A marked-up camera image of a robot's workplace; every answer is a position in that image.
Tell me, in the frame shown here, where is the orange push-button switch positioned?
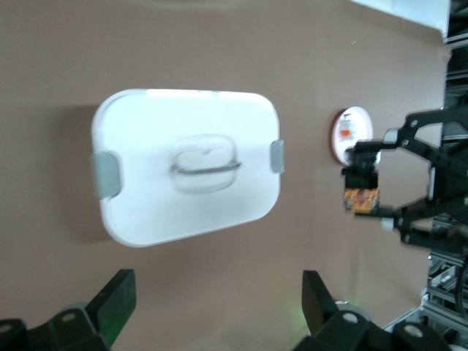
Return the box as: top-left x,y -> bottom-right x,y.
341,146 -> 382,216

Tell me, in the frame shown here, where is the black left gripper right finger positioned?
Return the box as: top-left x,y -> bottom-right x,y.
294,270 -> 450,351

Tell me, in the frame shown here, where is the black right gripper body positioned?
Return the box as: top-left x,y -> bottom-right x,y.
433,146 -> 468,216

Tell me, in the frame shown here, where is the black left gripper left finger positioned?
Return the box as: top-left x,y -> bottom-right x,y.
0,269 -> 137,351

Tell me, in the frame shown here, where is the brown table mat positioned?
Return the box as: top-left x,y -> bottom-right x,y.
0,0 -> 454,351

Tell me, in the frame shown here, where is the pink round plate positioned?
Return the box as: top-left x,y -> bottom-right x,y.
330,105 -> 375,166

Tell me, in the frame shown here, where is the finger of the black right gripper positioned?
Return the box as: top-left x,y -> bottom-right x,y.
345,108 -> 468,173
353,195 -> 468,250

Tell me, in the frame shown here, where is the white lidded storage box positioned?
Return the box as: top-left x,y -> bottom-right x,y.
90,87 -> 287,250

